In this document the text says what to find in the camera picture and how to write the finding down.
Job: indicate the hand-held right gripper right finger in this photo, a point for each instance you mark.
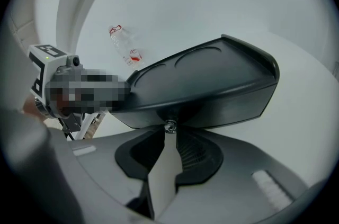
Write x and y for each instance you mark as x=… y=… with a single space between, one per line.
x=238 y=164

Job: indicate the black and white metal stand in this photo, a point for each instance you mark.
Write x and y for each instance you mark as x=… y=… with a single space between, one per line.
x=76 y=126

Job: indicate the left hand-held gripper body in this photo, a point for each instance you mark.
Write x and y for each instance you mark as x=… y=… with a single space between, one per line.
x=57 y=69

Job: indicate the clear plastic bottle red label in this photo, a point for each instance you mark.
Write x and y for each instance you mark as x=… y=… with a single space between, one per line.
x=127 y=50

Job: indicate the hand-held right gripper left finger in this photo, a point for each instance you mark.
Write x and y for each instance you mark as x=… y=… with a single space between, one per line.
x=106 y=164

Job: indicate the person's left forearm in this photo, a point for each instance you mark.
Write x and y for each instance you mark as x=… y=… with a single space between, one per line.
x=29 y=107

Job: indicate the black box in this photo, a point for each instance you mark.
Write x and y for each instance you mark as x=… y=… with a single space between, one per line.
x=212 y=72

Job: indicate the black drawer with metal knob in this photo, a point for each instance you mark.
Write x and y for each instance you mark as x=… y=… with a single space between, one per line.
x=225 y=109

